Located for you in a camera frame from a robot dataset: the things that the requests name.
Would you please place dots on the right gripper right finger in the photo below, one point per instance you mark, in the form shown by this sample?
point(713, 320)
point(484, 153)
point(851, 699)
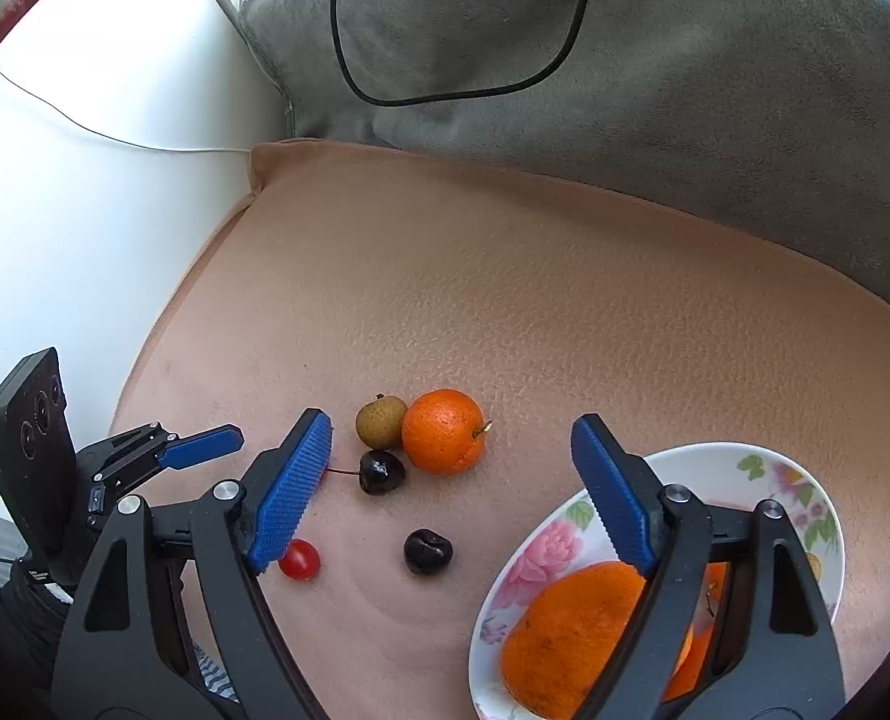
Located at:
point(731, 623)

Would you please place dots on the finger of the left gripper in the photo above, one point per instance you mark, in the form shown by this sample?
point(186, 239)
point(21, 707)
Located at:
point(180, 453)

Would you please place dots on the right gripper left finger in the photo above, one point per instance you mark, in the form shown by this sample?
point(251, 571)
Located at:
point(164, 577)

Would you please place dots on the smooth medium orange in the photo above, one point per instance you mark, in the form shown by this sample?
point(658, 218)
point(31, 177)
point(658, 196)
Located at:
point(687, 675)

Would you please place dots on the small red cherry tomato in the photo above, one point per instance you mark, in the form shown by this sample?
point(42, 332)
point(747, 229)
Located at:
point(300, 562)

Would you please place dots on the large rough orange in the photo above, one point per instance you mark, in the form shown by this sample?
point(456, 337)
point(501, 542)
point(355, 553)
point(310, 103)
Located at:
point(561, 645)

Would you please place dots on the brown longan fruit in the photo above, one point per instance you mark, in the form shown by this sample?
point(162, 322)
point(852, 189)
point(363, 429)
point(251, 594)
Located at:
point(379, 424)

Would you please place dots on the small tangerine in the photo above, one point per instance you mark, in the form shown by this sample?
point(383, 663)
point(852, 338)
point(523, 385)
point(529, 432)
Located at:
point(443, 432)

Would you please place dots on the left black sleeve forearm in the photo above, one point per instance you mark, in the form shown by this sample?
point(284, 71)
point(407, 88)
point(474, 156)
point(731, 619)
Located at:
point(32, 619)

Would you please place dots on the striped blue white cloth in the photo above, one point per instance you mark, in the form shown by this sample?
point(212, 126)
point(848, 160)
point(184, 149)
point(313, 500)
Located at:
point(214, 677)

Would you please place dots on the floral white plate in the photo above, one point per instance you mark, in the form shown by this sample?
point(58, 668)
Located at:
point(729, 474)

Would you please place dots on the peach fleece blanket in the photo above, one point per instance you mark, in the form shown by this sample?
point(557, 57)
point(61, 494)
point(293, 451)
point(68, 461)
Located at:
point(360, 271)

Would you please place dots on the grey cushion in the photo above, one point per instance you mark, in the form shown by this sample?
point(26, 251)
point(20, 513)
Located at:
point(770, 116)

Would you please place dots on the black camera box left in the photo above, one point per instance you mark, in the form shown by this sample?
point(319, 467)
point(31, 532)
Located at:
point(38, 469)

